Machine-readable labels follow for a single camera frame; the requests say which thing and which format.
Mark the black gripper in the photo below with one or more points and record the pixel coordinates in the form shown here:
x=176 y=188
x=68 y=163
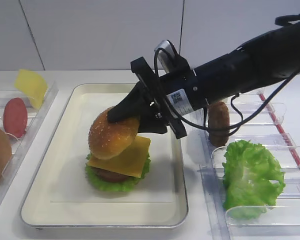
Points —
x=161 y=102

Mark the sesame top bun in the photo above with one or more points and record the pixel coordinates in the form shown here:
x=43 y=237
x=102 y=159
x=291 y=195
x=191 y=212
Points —
x=107 y=140

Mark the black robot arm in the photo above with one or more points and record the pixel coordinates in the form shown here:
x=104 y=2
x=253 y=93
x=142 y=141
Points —
x=270 y=58

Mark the orange cheese slice on burger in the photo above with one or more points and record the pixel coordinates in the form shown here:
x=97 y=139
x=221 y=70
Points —
x=129 y=163

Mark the green lettuce under burger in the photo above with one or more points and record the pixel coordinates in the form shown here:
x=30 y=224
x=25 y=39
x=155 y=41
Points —
x=126 y=185

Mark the yellow cheese slice in rack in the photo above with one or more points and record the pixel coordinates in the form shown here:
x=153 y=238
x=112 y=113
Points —
x=32 y=85

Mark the green lettuce leaf in rack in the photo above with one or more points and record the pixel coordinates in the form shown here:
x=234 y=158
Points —
x=253 y=179

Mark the red tomato slice in rack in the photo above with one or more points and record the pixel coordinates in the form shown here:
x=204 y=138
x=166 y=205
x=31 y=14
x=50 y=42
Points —
x=15 y=117

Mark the white parchment paper sheet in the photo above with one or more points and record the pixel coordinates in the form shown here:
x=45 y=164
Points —
x=70 y=183

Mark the brown patty on burger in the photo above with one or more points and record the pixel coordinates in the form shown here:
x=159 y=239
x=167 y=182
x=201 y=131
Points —
x=109 y=176

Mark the brown patty in rack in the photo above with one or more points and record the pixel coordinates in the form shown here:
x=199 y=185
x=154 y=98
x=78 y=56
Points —
x=218 y=118

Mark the clear acrylic right rack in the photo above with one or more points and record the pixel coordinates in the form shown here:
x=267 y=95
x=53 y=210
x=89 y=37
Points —
x=281 y=222

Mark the clear acrylic rack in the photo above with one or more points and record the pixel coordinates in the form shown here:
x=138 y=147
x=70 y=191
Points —
x=20 y=146
x=281 y=222

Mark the cream metal baking tray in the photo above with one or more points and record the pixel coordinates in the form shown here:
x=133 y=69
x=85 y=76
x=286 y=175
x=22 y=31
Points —
x=39 y=211

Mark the clear acrylic left rack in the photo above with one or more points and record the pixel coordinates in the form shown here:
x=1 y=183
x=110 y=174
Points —
x=20 y=146

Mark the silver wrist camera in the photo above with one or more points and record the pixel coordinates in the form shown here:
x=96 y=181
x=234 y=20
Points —
x=166 y=54

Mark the red rail strip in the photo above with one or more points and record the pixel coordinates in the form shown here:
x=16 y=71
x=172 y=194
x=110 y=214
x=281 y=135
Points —
x=286 y=138

